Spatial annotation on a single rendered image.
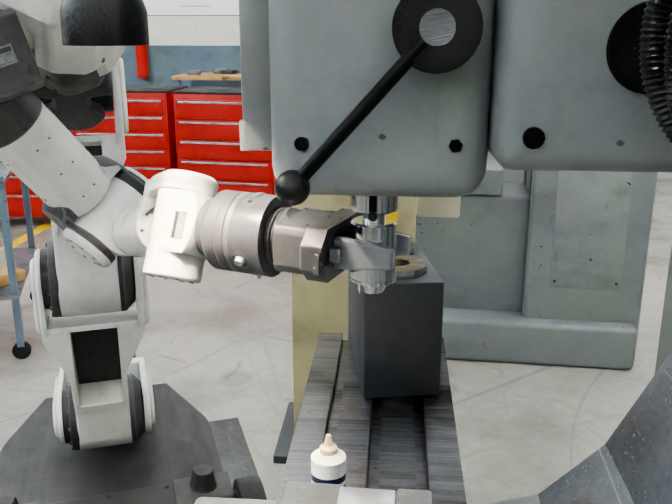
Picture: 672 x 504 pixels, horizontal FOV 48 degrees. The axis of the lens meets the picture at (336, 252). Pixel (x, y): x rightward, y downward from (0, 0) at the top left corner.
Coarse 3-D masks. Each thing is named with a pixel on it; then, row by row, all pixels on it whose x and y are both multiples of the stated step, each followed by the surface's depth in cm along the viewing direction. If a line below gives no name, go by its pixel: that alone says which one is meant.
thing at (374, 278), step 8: (352, 232) 76; (368, 240) 75; (376, 240) 75; (384, 240) 75; (392, 240) 76; (352, 272) 77; (360, 272) 76; (368, 272) 76; (376, 272) 76; (384, 272) 76; (392, 272) 77; (352, 280) 77; (360, 280) 76; (368, 280) 76; (376, 280) 76; (384, 280) 76; (392, 280) 77
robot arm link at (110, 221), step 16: (128, 176) 106; (112, 192) 105; (128, 192) 105; (96, 208) 104; (112, 208) 104; (128, 208) 100; (80, 224) 103; (96, 224) 103; (112, 224) 104; (128, 224) 96; (112, 240) 104; (128, 240) 97; (144, 256) 101
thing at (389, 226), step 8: (360, 216) 78; (352, 224) 76; (360, 224) 75; (368, 224) 75; (376, 224) 75; (384, 224) 75; (392, 224) 75; (360, 232) 75; (368, 232) 75; (376, 232) 74; (384, 232) 75; (392, 232) 75
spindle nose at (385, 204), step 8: (352, 200) 75; (360, 200) 74; (368, 200) 74; (384, 200) 74; (392, 200) 74; (352, 208) 75; (360, 208) 74; (368, 208) 74; (384, 208) 74; (392, 208) 74
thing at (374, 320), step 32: (416, 256) 121; (352, 288) 128; (416, 288) 113; (352, 320) 130; (384, 320) 114; (416, 320) 114; (352, 352) 131; (384, 352) 115; (416, 352) 116; (384, 384) 117; (416, 384) 117
